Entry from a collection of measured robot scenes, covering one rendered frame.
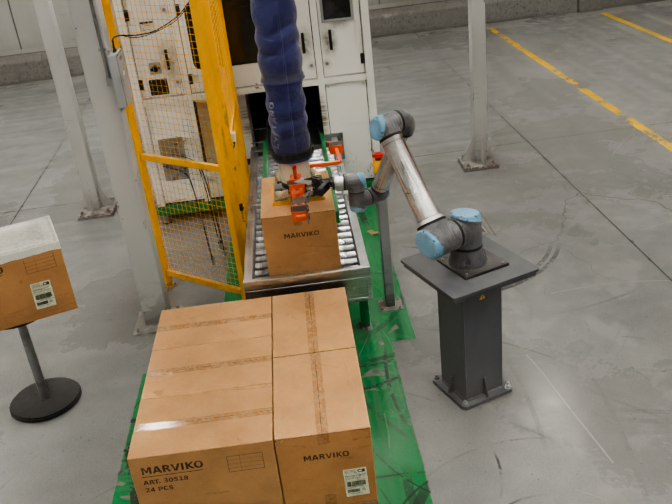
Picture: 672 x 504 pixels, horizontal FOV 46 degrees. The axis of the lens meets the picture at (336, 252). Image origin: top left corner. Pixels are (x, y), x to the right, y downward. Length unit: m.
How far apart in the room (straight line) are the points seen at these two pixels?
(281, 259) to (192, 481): 1.42
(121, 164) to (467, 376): 2.35
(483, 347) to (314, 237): 1.06
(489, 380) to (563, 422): 0.43
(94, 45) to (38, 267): 1.28
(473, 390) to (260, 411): 1.28
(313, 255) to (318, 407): 1.16
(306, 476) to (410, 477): 0.63
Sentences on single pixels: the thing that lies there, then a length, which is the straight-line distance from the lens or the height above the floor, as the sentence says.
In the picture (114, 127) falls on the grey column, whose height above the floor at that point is 1.35.
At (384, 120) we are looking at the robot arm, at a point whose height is 1.48.
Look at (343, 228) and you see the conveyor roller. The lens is 4.99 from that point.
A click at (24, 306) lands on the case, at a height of 0.72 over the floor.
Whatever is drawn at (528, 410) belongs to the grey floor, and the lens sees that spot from 4.28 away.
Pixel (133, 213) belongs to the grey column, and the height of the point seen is 0.81.
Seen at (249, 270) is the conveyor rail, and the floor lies 0.59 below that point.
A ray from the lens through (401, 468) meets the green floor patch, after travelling 3.95.
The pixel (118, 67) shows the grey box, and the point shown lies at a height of 1.70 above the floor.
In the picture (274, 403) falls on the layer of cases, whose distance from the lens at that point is 3.53.
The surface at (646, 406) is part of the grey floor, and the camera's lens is 4.38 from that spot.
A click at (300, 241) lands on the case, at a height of 0.79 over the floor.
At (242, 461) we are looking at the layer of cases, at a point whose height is 0.45.
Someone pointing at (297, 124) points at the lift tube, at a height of 1.37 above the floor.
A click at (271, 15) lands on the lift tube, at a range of 4.16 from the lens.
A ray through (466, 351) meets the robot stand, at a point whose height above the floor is 0.33.
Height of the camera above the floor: 2.64
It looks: 26 degrees down
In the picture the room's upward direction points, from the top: 7 degrees counter-clockwise
